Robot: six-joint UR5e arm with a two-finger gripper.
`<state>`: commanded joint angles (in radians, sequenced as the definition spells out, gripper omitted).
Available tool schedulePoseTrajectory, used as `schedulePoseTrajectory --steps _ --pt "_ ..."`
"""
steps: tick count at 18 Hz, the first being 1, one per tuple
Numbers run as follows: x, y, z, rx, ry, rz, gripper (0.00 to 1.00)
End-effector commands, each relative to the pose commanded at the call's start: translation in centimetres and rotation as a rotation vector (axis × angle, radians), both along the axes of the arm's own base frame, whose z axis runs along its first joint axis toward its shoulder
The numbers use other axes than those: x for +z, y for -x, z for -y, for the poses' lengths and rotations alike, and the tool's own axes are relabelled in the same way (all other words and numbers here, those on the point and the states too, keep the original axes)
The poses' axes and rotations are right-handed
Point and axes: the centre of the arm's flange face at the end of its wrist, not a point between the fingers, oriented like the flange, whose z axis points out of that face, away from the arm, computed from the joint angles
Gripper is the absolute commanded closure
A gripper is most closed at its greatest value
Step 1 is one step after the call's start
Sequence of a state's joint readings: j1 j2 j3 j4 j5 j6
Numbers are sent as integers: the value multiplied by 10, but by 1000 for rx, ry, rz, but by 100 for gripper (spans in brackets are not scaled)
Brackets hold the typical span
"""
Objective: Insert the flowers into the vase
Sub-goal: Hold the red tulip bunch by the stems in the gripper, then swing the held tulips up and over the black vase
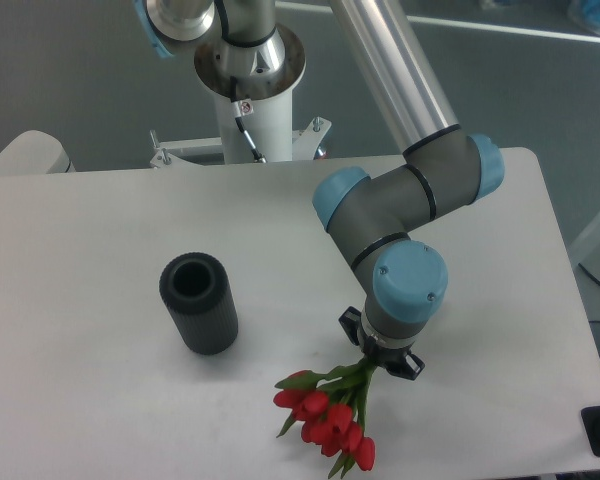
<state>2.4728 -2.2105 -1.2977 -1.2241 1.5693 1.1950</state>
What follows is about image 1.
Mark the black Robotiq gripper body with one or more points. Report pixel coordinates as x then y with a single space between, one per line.
377 352

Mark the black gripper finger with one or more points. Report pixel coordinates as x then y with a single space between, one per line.
350 321
406 366

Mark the white chair back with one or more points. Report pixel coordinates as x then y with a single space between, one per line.
34 153

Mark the dark grey ribbed vase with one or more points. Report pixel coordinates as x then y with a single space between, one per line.
196 291

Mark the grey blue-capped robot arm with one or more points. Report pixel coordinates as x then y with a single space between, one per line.
370 218

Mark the red tulip bouquet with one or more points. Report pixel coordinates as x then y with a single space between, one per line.
331 409

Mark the white metal base frame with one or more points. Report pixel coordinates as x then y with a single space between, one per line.
180 150

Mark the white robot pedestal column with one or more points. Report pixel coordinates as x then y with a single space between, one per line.
252 88

